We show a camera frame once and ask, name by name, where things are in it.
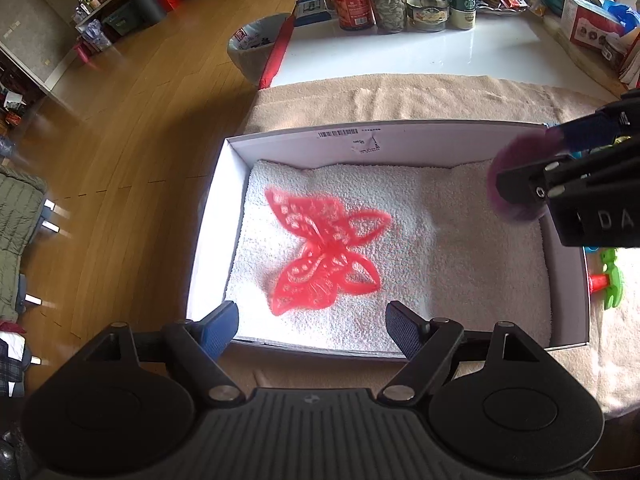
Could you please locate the green coffee can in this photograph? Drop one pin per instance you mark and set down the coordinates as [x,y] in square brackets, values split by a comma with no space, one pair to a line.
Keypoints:
[462,7]

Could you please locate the white terry towel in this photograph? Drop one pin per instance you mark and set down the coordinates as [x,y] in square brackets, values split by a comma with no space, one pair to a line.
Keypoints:
[450,260]

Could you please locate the purple round toy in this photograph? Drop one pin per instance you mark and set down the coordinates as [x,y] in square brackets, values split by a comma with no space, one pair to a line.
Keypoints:
[520,150]

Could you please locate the white cardboard box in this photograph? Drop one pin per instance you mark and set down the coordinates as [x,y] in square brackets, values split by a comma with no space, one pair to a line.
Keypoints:
[300,145]

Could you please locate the plaid cloth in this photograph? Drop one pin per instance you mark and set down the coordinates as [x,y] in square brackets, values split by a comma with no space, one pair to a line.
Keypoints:
[10,360]

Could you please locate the pink plastic butterfly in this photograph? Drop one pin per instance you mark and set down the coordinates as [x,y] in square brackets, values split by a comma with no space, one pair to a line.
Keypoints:
[320,245]

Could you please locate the blue and white flat box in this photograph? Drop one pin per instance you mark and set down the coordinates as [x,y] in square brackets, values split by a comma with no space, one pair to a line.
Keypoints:
[310,7]

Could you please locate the beige towel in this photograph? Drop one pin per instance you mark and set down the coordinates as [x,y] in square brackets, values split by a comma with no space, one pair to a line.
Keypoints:
[400,97]

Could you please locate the yellow lidded seed jar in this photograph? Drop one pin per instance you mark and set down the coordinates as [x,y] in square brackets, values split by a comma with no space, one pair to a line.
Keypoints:
[387,7]

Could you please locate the clear glass jar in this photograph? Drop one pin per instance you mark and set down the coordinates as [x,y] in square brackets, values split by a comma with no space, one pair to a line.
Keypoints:
[427,5]

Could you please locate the lined trash bin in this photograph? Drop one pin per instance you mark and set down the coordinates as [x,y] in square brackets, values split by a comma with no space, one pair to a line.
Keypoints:
[250,45]

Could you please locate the green quilted jacket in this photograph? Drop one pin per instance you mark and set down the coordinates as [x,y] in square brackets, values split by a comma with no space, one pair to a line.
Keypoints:
[17,230]

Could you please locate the white box with red print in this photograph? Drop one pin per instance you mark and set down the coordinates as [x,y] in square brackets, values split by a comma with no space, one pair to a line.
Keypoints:
[587,22]

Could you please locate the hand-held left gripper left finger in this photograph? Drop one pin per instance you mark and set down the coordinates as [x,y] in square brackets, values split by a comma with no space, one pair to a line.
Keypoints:
[220,322]

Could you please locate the light green plastic toy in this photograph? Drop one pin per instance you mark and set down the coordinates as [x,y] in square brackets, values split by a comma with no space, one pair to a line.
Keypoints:
[612,280]

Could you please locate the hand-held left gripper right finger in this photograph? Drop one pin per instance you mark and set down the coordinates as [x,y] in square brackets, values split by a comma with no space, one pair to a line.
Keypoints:
[402,327]

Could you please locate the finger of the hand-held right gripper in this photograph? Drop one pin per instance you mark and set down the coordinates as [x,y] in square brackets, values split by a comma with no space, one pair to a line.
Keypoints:
[580,132]
[520,185]

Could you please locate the blue plastic bag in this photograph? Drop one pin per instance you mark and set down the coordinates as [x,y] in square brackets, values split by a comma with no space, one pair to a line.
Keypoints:
[620,12]

